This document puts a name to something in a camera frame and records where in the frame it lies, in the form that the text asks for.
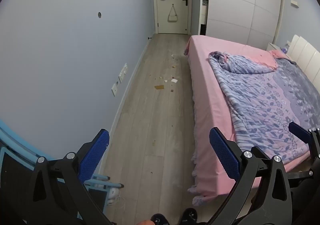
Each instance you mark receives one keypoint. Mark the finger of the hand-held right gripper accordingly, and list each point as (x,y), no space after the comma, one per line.
(298,131)
(300,175)

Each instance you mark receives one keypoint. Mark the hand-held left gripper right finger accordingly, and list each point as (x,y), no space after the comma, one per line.
(225,155)

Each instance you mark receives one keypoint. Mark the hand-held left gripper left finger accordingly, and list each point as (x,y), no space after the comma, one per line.
(97,155)

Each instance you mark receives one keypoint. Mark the white round device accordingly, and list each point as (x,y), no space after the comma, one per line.
(113,195)

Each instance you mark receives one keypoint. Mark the floral purple blanket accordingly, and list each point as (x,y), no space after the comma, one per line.
(262,100)

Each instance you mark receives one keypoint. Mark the bed with pink sheet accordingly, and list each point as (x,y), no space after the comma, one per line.
(207,90)

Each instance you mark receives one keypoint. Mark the dark blue printed slipper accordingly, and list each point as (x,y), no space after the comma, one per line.
(159,218)
(188,215)

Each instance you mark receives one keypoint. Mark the white padded headboard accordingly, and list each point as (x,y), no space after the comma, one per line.
(305,54)

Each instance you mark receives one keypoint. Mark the small purple item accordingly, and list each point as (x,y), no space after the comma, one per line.
(284,49)

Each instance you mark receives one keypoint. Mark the blue framed furniture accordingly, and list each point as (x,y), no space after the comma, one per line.
(12,135)

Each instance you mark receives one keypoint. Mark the white nightstand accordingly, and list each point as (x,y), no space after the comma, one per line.
(273,46)

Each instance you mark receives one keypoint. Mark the brown cardboard piece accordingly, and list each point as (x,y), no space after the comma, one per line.
(159,87)

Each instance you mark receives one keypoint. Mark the scattered dark crumbs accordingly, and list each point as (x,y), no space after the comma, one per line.
(175,57)

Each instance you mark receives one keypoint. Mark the white sliding wardrobe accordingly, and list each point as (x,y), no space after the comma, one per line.
(237,2)

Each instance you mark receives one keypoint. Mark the white handbag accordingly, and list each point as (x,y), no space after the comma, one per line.
(172,17)

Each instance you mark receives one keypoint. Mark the white single wall socket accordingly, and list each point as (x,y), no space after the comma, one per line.
(115,89)

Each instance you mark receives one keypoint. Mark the white double wall socket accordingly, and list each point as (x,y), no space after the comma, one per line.
(122,72)

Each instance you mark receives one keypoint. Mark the white wall switch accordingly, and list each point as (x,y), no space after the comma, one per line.
(295,3)

